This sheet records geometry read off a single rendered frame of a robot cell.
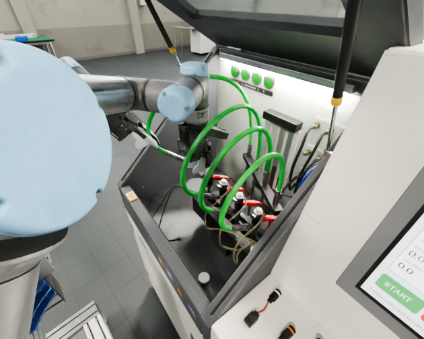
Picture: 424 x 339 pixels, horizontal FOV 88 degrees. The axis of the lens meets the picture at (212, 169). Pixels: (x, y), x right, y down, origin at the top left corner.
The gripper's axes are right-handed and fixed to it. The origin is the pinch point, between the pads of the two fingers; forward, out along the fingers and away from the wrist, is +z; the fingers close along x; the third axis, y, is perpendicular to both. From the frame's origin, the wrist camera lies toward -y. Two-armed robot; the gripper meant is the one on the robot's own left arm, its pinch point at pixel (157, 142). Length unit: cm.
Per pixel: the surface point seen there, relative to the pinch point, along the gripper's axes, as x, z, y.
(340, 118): 10, 31, -47
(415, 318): 50, 49, -27
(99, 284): -38, 43, 123
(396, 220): 42, 35, -35
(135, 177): -16.8, 5.5, 26.1
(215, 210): 20.0, 23.4, -4.0
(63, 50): -704, -336, 252
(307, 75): 4, 17, -48
